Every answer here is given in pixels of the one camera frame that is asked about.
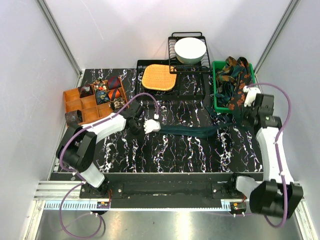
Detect rolled dark floral tie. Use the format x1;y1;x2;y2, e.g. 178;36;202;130
77;84;94;98

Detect white bowl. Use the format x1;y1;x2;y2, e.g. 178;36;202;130
174;37;207;65

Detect rolled beige patterned tie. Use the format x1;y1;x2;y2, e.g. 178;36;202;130
109;97;127;111

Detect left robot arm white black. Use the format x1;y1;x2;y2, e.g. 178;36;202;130
56;102;144;198

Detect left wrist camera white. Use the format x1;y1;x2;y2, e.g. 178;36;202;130
143;119;161;134

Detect rolled colourful floral tie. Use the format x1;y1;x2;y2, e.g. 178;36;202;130
93;80;109;92

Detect brown teal patterned tie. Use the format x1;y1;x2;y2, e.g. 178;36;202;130
215;56;243;97

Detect black wire tray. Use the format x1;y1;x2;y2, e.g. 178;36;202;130
134;57;211;101

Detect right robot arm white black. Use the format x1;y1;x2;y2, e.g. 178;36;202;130
227;93;304;219

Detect rolled navy orange striped tie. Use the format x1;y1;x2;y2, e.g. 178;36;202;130
108;87;124;101

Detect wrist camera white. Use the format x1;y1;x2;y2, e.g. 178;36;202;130
243;86;261;107
143;119;161;134

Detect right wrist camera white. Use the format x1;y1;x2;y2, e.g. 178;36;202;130
243;86;261;107

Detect orange woven pot holder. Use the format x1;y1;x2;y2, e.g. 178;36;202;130
141;64;177;91

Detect green plastic bin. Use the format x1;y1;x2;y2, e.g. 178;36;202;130
212;60;256;117

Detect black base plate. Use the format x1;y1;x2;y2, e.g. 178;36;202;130
79;172;245;211

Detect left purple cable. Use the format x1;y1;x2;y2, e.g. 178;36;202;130
57;92;161;238

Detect navy tie orange flowers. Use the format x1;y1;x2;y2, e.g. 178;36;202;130
227;57;253;111

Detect rolled maroon striped tie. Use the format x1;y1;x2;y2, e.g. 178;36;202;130
106;76;122;90

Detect dark green tie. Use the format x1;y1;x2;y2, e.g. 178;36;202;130
158;106;253;139

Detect purple cable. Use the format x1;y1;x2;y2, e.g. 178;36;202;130
246;82;293;228
57;92;161;238

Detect rolled blue paisley tie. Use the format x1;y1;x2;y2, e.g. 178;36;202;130
95;90;111;105

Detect orange wooden divided box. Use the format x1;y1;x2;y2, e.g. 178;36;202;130
63;76;128;125

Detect black wire dish rack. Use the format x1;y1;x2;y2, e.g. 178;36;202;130
168;31;211;74

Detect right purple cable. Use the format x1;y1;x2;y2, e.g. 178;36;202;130
246;82;293;228

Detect brown blue tie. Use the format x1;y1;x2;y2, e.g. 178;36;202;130
64;109;83;126

